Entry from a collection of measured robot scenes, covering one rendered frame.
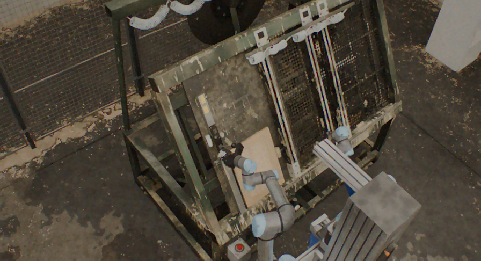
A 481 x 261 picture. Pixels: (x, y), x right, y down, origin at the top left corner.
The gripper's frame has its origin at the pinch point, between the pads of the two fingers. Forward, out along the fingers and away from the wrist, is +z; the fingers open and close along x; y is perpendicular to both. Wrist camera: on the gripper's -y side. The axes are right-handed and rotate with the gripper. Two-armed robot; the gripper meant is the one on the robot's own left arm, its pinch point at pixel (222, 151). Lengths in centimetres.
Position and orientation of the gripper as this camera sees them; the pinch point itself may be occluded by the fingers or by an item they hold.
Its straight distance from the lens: 285.5
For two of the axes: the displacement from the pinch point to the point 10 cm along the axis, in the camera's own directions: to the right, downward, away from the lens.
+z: -5.7, -1.8, 8.0
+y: -6.2, 7.3, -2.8
